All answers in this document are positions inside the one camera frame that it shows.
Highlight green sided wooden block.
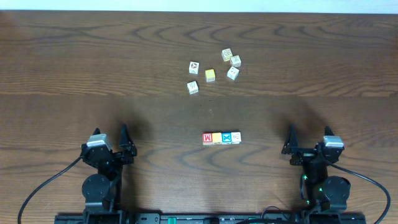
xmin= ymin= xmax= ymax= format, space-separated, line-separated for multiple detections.
xmin=231 ymin=131 xmax=242 ymax=144

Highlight blue X wooden block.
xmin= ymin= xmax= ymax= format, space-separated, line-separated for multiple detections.
xmin=221 ymin=132 xmax=232 ymax=144

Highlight yellow M wooden block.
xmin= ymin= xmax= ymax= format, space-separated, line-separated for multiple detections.
xmin=212 ymin=133 xmax=223 ymax=144

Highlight red letter wooden block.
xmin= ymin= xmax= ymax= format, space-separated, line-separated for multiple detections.
xmin=202 ymin=133 xmax=213 ymax=145

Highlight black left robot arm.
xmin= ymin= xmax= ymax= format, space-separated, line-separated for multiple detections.
xmin=80 ymin=124 xmax=137 ymax=224

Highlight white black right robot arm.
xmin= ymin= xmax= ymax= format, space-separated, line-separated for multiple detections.
xmin=281 ymin=125 xmax=351 ymax=223

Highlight wooden block green W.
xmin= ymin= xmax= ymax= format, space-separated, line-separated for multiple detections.
xmin=187 ymin=81 xmax=199 ymax=95

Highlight plain white wooden block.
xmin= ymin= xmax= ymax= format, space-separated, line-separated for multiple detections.
xmin=227 ymin=67 xmax=240 ymax=80

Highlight wooden block red side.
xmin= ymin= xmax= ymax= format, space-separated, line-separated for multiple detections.
xmin=230 ymin=55 xmax=242 ymax=67

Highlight wooden block with face picture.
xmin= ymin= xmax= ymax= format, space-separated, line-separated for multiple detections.
xmin=189 ymin=62 xmax=200 ymax=75

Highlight yellow top wooden block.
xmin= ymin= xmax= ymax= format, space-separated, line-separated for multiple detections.
xmin=205 ymin=69 xmax=216 ymax=82

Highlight wooden block yellow side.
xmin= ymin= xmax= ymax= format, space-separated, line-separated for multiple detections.
xmin=221 ymin=49 xmax=233 ymax=62

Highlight black right cable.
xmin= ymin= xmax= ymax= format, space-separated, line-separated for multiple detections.
xmin=317 ymin=146 xmax=392 ymax=224

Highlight black cable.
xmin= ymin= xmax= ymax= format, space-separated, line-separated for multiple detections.
xmin=317 ymin=146 xmax=392 ymax=224
xmin=17 ymin=156 xmax=84 ymax=224

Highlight black left cable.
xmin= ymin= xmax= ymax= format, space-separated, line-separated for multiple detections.
xmin=17 ymin=156 xmax=84 ymax=224

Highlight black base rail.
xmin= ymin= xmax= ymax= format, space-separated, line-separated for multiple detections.
xmin=54 ymin=212 xmax=368 ymax=224

